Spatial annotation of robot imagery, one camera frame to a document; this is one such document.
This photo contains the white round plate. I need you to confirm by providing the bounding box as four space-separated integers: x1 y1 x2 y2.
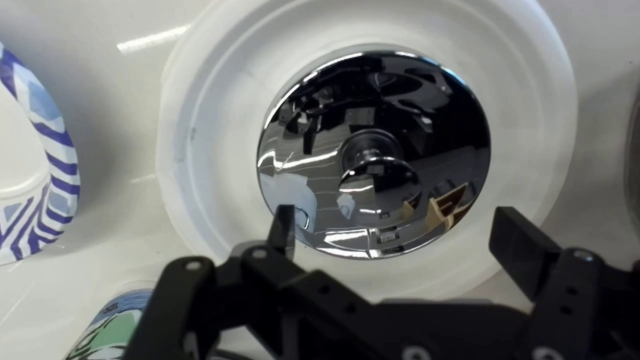
156 0 577 300

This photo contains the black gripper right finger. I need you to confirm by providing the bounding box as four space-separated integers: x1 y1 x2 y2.
487 205 562 300

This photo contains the blue patterned paper bowl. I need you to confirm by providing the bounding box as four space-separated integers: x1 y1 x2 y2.
0 41 79 264

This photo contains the patterned paper cup front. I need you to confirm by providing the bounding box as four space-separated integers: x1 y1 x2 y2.
64 287 150 360

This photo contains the chrome jar lid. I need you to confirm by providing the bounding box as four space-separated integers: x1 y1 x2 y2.
256 51 491 260

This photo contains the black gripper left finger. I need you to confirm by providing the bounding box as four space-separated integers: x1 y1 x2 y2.
266 203 296 257

